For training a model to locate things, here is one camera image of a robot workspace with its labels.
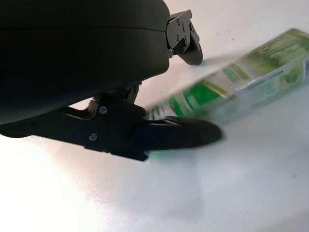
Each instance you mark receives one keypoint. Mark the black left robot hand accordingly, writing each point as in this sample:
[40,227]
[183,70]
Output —
[72,60]

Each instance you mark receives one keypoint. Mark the green white toothpaste box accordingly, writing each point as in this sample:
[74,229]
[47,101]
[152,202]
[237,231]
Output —
[205,93]

